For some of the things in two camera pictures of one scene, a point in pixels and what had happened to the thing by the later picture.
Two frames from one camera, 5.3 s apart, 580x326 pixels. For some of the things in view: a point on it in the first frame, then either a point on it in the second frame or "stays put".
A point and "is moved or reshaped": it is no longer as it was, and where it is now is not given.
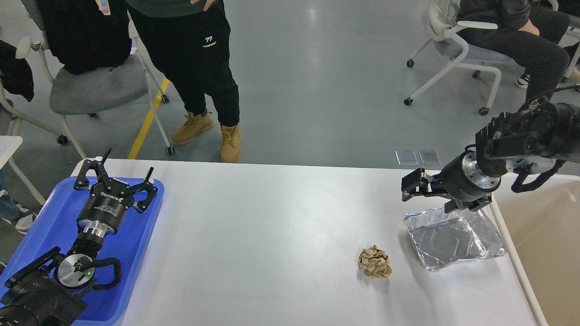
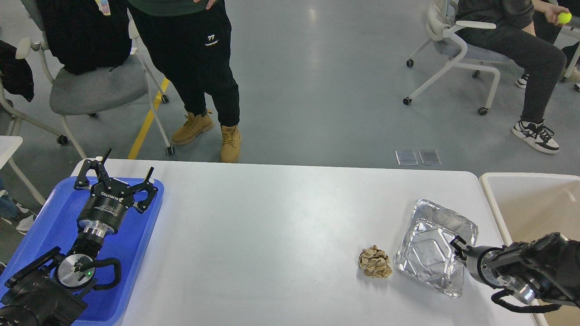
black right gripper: [461, 179] → [474, 254]
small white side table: [9, 145] stays put
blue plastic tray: [129, 244] stays put
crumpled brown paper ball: [374, 261] stays put
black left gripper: [103, 211] stays put
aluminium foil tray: [442, 239] is moved or reshaped
